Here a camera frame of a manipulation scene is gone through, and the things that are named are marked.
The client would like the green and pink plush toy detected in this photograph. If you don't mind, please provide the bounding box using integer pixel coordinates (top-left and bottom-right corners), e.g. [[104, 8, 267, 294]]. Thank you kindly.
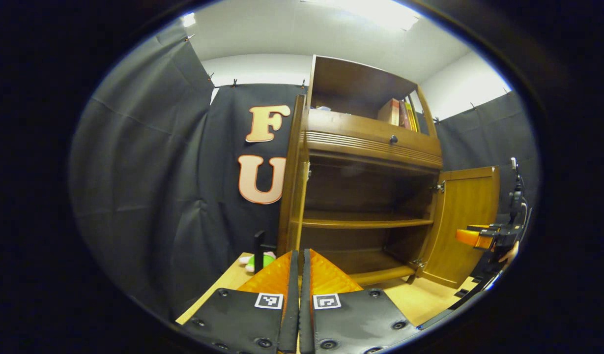
[[239, 251, 277, 273]]

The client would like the black door handle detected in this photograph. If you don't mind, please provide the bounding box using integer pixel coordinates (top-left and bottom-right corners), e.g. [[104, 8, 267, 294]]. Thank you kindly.
[[253, 230, 278, 274]]

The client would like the wooden double-door shoe cabinet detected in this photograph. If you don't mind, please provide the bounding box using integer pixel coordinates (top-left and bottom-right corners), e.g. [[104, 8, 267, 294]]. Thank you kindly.
[[276, 54, 501, 291]]

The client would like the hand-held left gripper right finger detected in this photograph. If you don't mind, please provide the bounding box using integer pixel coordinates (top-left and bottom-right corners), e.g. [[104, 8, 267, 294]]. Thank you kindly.
[[300, 248, 420, 354]]

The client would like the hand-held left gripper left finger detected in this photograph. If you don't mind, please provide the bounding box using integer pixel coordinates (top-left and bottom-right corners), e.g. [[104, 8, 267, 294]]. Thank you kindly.
[[176, 250, 300, 354]]

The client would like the black backdrop cloth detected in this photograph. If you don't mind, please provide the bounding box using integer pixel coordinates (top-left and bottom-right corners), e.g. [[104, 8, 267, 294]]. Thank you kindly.
[[68, 20, 541, 320]]

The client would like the wooden shoe cabinet door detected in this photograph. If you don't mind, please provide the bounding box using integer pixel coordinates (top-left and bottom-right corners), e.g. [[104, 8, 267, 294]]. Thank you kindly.
[[276, 94, 311, 256], [420, 166, 501, 290]]

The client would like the yellow book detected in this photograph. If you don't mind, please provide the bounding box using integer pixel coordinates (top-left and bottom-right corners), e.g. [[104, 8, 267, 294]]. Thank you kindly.
[[405, 101, 420, 132]]

